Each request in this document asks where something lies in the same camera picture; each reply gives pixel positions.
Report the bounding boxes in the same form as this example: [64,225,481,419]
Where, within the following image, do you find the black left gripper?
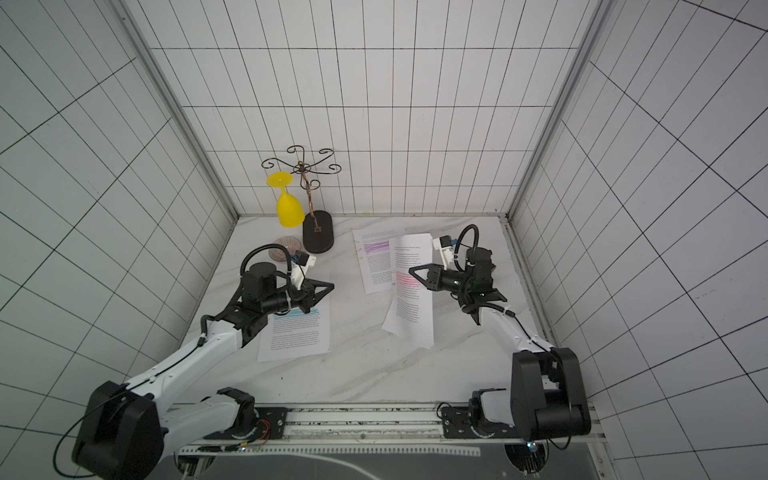
[264,278,336,314]

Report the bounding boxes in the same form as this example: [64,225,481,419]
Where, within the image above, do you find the pink highlighted paper document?
[382,233,434,348]

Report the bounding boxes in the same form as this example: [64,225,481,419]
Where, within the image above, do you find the purple highlighted paper document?
[353,227,401,294]

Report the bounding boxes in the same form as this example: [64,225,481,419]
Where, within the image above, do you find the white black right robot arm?
[408,235,592,444]

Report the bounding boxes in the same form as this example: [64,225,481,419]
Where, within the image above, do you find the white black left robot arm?
[71,243,334,479]

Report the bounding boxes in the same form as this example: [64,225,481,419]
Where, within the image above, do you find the blue highlighted paper document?
[257,297,331,362]

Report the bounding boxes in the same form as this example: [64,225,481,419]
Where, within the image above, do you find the small pink glass bowl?
[269,236,302,262]

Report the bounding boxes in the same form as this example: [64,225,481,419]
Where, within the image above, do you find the dark metal glass rack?
[261,145,342,254]

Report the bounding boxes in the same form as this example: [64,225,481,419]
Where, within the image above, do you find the yellow plastic wine glass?
[267,172,305,228]

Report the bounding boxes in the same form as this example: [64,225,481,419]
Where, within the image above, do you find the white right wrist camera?
[432,235,461,271]

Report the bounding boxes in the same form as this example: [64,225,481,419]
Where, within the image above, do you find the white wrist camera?
[290,250,316,289]
[432,235,461,271]

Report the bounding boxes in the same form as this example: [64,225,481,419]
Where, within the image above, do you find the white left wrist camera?
[290,250,316,289]

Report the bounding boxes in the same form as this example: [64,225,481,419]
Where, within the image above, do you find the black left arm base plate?
[225,407,289,442]

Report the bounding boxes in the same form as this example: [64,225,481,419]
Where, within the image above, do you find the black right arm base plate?
[436,404,518,440]

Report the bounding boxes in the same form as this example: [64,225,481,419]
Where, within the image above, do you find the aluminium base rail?
[173,401,607,457]

